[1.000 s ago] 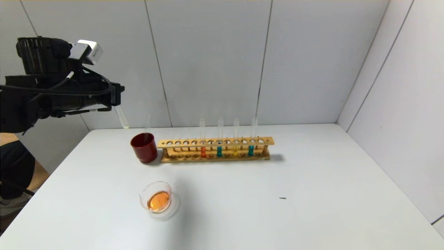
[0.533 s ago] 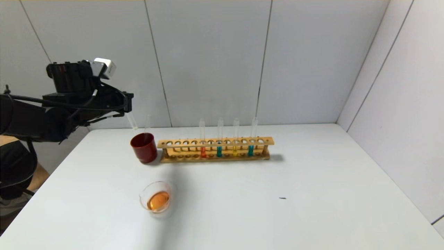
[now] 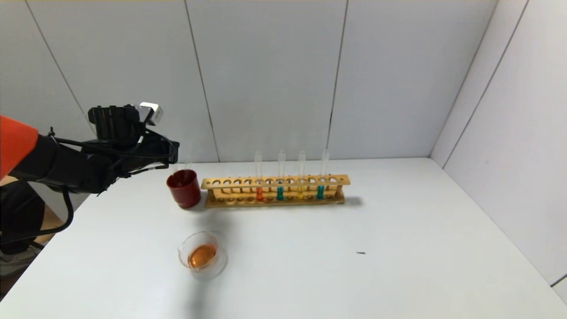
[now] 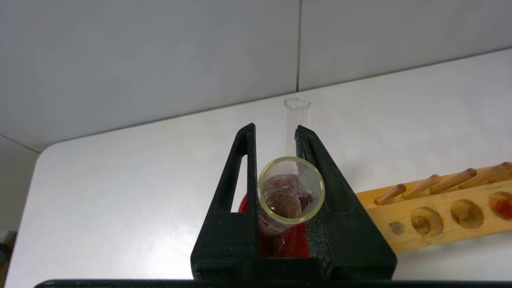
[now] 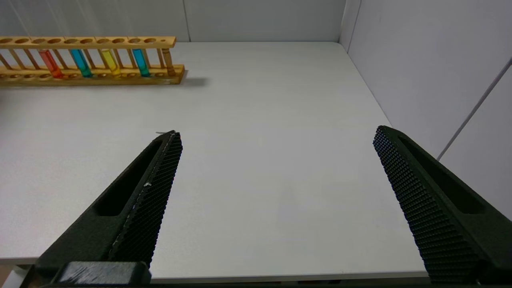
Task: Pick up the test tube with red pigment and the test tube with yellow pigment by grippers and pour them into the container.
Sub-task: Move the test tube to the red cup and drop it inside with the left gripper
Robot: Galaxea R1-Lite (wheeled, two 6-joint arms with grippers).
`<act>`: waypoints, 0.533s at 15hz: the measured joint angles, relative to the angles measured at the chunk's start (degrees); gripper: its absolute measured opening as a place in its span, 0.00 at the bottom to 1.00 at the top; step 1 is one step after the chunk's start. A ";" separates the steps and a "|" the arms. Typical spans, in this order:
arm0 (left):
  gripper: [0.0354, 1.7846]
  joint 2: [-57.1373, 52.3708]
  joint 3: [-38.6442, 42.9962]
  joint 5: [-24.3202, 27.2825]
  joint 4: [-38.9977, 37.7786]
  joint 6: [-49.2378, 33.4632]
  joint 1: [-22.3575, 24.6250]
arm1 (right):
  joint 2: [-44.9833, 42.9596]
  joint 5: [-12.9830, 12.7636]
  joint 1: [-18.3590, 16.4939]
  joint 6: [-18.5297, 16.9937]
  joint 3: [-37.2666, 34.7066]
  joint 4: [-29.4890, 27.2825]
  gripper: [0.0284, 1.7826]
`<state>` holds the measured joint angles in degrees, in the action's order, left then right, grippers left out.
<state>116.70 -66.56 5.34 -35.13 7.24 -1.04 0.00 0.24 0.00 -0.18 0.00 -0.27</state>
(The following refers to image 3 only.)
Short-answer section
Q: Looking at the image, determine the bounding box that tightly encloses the dark red plastic cup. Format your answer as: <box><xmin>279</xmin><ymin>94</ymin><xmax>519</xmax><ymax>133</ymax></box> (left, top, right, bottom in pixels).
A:
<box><xmin>167</xmin><ymin>170</ymin><xmax>202</xmax><ymax>209</ymax></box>

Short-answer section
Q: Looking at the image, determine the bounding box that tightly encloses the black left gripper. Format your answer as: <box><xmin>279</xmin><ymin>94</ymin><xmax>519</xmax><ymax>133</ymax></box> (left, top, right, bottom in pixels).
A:
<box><xmin>136</xmin><ymin>134</ymin><xmax>180</xmax><ymax>165</ymax></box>

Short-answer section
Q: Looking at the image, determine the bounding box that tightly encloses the grey shoe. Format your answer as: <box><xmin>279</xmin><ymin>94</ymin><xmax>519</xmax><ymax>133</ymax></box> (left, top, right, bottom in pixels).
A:
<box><xmin>0</xmin><ymin>246</ymin><xmax>43</xmax><ymax>279</ymax></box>

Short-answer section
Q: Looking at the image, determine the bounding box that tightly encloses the wooden test tube rack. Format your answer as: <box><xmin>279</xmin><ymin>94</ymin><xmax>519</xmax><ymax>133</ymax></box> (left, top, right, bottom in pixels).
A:
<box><xmin>201</xmin><ymin>175</ymin><xmax>350</xmax><ymax>209</ymax></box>

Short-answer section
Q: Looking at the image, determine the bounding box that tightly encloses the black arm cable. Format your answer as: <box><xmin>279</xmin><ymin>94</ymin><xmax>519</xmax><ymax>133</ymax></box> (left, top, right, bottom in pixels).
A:
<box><xmin>0</xmin><ymin>186</ymin><xmax>75</xmax><ymax>246</ymax></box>

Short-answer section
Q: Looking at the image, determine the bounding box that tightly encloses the clear glass dish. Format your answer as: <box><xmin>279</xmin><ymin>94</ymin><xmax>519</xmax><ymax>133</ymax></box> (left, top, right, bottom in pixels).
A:
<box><xmin>178</xmin><ymin>231</ymin><xmax>229</xmax><ymax>280</ymax></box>

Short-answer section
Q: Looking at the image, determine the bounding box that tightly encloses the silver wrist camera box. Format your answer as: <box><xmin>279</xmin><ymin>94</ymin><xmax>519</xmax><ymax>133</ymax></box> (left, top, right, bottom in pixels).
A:
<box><xmin>139</xmin><ymin>102</ymin><xmax>164</xmax><ymax>126</ymax></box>

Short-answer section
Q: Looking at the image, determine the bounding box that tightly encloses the teal pigment glass test tube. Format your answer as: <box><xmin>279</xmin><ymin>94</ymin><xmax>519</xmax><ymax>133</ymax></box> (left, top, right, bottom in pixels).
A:
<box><xmin>316</xmin><ymin>149</ymin><xmax>329</xmax><ymax>200</ymax></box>
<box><xmin>277</xmin><ymin>150</ymin><xmax>286</xmax><ymax>201</ymax></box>

